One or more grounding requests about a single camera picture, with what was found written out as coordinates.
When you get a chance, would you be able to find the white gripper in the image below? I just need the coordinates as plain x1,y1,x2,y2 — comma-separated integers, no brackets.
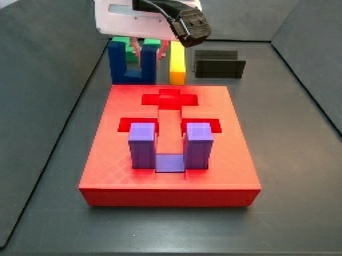
93,0,202,68

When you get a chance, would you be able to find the dark blue U-shaped block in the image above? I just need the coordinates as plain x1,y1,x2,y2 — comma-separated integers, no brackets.
108,41,157,85

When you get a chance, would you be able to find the red slotted board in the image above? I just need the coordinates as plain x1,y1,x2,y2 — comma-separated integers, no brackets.
79,85,262,207

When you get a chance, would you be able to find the green zigzag block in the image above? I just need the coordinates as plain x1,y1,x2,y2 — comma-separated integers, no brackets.
112,36,161,63

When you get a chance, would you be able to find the yellow rectangular bar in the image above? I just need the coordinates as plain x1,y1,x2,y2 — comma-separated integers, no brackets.
170,41,186,85

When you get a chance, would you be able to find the purple U-shaped block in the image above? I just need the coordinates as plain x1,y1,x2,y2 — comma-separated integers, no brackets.
128,122,214,173

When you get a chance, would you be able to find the black U-channel bracket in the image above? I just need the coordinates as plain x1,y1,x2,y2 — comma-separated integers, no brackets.
194,50,246,79

